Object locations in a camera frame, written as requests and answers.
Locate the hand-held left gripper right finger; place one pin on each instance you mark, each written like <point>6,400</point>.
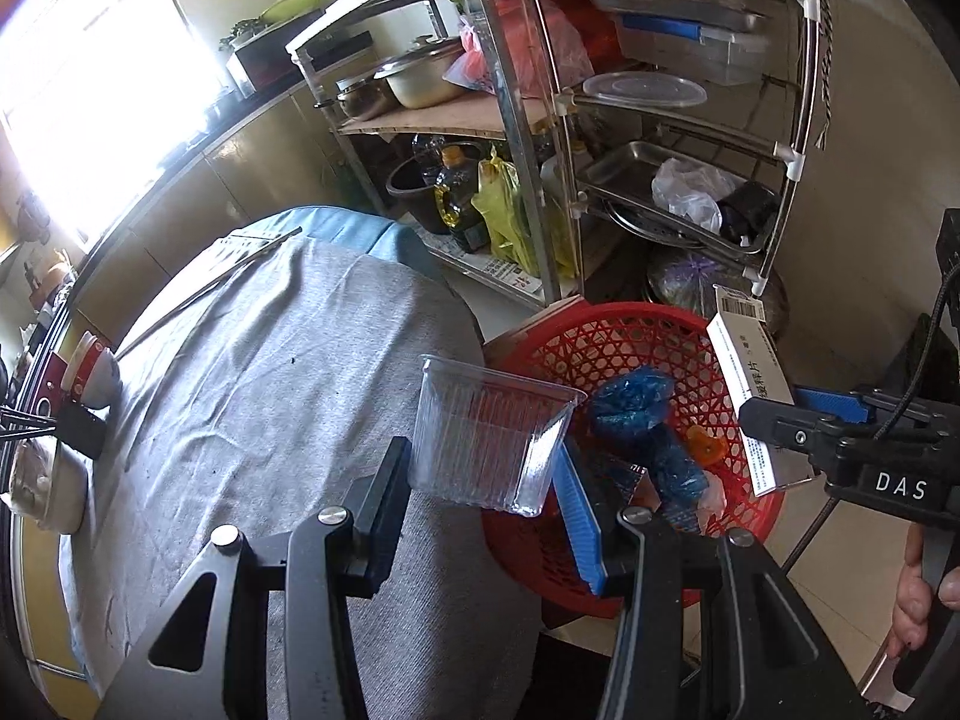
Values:
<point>579,532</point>

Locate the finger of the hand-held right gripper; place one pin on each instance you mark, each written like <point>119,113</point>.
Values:
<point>832,403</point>
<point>784,431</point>

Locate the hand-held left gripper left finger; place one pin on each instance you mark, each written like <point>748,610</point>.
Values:
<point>386,517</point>

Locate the white medicine box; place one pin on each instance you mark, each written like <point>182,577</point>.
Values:
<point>750,382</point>

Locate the orange peel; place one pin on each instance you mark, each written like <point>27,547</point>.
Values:
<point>705,446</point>

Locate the clear plastic container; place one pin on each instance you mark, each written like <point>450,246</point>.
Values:
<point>487,435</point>

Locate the blue plastic bag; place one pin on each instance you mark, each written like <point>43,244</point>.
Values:
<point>637,405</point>

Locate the red plastic basket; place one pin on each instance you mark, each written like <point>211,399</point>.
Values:
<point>570,345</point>

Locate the person's right hand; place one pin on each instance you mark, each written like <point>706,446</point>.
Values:
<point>910,600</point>

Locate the grey tablecloth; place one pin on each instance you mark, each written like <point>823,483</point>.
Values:
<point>262,405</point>

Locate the grey purple sack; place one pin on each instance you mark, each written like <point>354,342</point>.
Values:
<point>690,277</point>

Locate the white plastic bag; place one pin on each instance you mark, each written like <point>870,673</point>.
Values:
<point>686,191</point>

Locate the thin metal rod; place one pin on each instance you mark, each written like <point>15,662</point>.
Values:
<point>210,287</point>

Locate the metal tray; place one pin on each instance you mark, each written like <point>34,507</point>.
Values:
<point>622,172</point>

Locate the black cup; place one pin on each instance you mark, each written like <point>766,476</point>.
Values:
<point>81,429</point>

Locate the yellow green bag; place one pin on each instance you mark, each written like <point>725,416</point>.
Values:
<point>499,217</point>

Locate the white basin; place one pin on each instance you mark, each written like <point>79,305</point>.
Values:
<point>64,506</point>

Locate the stacked white red-band bowls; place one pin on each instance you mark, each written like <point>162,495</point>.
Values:
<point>94,375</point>

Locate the black bucket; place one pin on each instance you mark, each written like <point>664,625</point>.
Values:
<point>409,191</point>

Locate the cooking oil bottle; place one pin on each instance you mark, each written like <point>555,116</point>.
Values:
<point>457,195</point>

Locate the round clear lidded container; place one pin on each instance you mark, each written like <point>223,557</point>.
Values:
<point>645,90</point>

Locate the clear storage box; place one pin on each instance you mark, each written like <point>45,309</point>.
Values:
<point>712,52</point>

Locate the small dark metal pot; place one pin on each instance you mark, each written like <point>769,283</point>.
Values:
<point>364,97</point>

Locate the large metal pot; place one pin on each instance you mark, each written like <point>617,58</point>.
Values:
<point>424,82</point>

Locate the red bag on rack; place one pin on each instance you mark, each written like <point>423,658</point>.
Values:
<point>540,45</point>

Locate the pink plastic bag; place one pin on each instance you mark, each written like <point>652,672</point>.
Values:
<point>472,60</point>

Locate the microwave oven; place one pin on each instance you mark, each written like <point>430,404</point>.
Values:
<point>270,64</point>

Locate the small potted plant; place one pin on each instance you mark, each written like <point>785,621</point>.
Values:
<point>240,31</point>

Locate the green plastic dish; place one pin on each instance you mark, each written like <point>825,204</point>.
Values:
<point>289,6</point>

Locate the window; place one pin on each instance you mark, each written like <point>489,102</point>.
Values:
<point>90,75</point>

